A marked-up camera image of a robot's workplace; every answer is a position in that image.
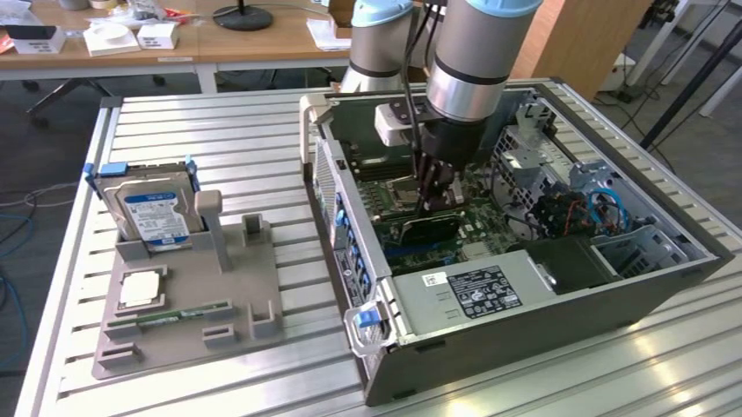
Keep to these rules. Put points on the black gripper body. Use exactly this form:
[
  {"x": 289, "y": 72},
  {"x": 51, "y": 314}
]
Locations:
[{"x": 449, "y": 139}]

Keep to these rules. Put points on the black graphics card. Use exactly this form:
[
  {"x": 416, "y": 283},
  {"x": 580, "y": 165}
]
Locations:
[{"x": 429, "y": 232}]

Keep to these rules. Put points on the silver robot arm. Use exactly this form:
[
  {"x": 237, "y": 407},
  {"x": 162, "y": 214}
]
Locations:
[{"x": 470, "y": 56}]

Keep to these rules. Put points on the CPU socket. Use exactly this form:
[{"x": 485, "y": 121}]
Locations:
[{"x": 401, "y": 191}]

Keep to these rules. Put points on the green motherboard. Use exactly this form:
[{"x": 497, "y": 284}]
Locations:
[{"x": 488, "y": 226}]

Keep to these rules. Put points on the metal disk bay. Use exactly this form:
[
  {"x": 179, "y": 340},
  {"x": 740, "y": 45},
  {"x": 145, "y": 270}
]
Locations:
[{"x": 525, "y": 174}]

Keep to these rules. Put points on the silver chipset heatsink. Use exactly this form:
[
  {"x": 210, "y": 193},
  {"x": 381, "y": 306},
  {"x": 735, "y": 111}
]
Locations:
[{"x": 478, "y": 252}]

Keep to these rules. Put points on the blue expansion slot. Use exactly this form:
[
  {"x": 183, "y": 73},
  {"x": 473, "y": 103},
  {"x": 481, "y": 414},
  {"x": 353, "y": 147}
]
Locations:
[{"x": 409, "y": 251}]

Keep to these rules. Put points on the blue slot latch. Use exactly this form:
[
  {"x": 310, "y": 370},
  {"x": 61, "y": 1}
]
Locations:
[
  {"x": 356, "y": 262},
  {"x": 341, "y": 217},
  {"x": 364, "y": 281}
]

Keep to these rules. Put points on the grey power supply unit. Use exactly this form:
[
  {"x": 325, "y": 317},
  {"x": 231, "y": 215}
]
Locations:
[{"x": 429, "y": 313}]

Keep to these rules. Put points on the stack of white papers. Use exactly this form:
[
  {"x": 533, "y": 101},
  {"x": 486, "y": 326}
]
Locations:
[{"x": 328, "y": 37}]

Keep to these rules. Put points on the blue case release latch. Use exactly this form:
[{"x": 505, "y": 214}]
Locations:
[{"x": 365, "y": 319}]

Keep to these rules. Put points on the wooden cabinet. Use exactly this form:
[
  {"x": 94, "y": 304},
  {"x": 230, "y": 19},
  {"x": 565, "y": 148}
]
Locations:
[{"x": 597, "y": 43}]

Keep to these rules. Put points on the wooden office desk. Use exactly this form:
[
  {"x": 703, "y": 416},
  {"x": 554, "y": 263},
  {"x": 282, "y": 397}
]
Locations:
[
  {"x": 87, "y": 61},
  {"x": 273, "y": 45}
]

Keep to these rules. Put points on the dark grey PC case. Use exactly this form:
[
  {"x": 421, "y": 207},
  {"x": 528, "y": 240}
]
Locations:
[{"x": 522, "y": 347}]

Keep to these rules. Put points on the black stand pole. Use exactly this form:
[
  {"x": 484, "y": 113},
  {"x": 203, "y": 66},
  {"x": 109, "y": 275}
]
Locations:
[{"x": 684, "y": 87}]

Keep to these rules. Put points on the black round lamp base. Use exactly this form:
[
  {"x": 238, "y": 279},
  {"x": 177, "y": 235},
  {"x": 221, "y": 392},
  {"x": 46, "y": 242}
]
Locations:
[{"x": 244, "y": 18}]

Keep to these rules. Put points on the grey parts rack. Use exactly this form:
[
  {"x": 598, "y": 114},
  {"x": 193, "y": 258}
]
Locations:
[{"x": 191, "y": 278}]

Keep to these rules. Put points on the hard disk with blue label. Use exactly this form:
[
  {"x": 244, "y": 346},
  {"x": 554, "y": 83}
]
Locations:
[{"x": 151, "y": 213}]

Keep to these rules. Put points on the green RAM stick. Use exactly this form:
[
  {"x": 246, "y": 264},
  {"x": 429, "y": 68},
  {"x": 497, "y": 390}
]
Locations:
[{"x": 169, "y": 316}]

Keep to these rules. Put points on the hard drive in blue caddy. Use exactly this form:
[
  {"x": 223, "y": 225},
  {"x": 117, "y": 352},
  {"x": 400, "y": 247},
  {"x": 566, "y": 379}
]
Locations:
[{"x": 110, "y": 169}]

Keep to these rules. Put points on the silver CPU chip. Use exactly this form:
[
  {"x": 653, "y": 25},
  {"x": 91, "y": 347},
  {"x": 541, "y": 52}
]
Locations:
[{"x": 139, "y": 289}]

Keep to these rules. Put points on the plain white box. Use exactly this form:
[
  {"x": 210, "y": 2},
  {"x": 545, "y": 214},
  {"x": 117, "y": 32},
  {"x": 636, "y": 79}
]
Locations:
[{"x": 157, "y": 37}]

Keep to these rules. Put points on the white box with round insert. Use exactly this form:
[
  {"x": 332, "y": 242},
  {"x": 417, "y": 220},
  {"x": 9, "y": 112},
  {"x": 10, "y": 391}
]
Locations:
[{"x": 110, "y": 41}]

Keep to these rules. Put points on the black chair base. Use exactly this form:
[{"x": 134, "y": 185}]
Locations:
[{"x": 65, "y": 93}]

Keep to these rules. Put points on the white box with black lid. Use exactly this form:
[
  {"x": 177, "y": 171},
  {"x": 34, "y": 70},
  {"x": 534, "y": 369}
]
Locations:
[{"x": 38, "y": 43}]

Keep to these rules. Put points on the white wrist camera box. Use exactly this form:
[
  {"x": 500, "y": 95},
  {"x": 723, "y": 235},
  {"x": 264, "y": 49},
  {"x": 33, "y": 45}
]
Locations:
[{"x": 390, "y": 126}]

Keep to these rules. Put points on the white table frame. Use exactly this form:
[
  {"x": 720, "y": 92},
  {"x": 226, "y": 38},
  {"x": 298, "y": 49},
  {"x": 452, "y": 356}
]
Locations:
[{"x": 691, "y": 26}]

